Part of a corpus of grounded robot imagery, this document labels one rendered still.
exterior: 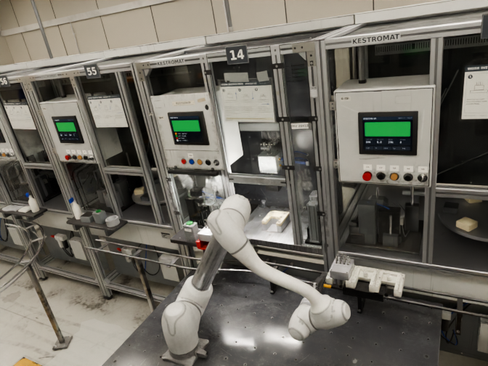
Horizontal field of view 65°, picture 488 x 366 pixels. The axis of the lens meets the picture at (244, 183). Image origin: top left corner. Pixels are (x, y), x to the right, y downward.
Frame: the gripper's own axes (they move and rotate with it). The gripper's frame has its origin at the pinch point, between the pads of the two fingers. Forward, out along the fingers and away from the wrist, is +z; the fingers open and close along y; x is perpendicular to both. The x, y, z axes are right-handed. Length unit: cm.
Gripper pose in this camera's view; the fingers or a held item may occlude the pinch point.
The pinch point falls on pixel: (323, 277)
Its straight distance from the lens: 210.1
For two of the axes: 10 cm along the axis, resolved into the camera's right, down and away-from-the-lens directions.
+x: -8.8, -0.6, 4.7
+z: 4.5, -4.2, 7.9
